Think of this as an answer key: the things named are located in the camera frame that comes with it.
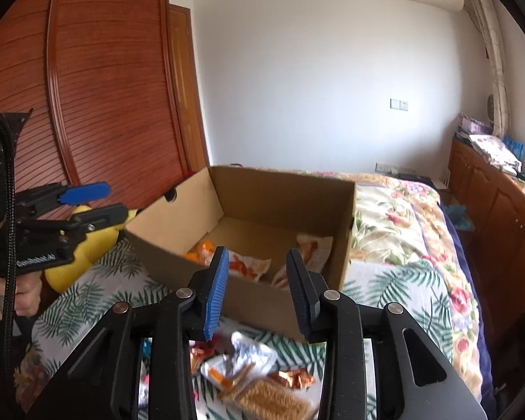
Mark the person's left hand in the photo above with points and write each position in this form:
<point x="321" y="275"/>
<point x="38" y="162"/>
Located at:
<point x="26" y="297"/>

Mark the small grey fan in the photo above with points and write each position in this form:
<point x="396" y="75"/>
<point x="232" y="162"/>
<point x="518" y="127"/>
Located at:
<point x="491" y="108"/>

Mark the dark blue bed sheet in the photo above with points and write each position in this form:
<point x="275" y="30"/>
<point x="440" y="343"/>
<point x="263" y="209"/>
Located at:
<point x="477" y="315"/>

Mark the cream patterned curtain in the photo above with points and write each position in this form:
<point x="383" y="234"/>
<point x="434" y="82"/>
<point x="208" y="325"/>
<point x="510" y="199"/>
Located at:
<point x="492" y="52"/>

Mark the yellow plush toy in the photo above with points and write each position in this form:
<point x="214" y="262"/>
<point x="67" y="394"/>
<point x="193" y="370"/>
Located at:
<point x="92" y="249"/>

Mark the beige biscuit snack packet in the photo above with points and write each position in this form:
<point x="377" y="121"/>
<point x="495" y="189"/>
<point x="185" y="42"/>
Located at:
<point x="267" y="400"/>

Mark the blue packets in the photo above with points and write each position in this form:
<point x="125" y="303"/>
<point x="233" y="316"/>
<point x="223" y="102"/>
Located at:
<point x="516" y="146"/>

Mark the teal cloth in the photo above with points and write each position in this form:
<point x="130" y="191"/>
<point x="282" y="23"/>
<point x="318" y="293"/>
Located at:
<point x="459" y="218"/>

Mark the green leaf print blanket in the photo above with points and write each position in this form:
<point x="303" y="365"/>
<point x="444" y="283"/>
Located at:
<point x="92" y="288"/>

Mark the folded floral cloth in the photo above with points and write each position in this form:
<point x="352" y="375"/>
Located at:
<point x="494" y="151"/>

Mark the purple box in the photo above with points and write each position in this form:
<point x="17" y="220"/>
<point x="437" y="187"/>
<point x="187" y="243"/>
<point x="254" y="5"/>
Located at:
<point x="474" y="124"/>

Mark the brown cardboard box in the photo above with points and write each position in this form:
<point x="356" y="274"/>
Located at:
<point x="262" y="192"/>

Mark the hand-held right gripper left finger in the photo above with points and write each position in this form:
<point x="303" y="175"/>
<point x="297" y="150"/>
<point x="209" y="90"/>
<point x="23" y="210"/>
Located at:
<point x="214" y="293"/>

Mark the floral blanket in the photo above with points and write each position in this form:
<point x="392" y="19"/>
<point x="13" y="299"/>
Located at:
<point x="398" y="227"/>

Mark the red orange snack wrapper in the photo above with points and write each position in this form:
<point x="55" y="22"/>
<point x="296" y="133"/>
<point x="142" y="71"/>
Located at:
<point x="199" y="354"/>

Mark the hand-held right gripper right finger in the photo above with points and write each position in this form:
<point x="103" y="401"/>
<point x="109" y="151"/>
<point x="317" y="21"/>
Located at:
<point x="295" y="291"/>

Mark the brown wooden cabinet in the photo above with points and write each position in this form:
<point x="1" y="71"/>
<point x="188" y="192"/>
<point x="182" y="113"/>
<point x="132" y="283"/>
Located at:
<point x="498" y="227"/>

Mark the white wall socket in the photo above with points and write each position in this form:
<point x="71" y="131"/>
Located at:
<point x="399" y="104"/>

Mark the white orange snack packet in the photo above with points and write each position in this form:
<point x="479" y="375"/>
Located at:
<point x="249" y="267"/>
<point x="319" y="249"/>

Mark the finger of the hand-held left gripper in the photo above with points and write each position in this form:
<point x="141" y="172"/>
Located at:
<point x="85" y="193"/>
<point x="105" y="216"/>

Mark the copper foil snack wrapper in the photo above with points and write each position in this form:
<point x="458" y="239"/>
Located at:
<point x="288" y="378"/>

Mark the red-brown wooden wardrobe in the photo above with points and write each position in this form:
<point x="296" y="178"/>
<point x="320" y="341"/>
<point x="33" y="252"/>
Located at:
<point x="113" y="74"/>

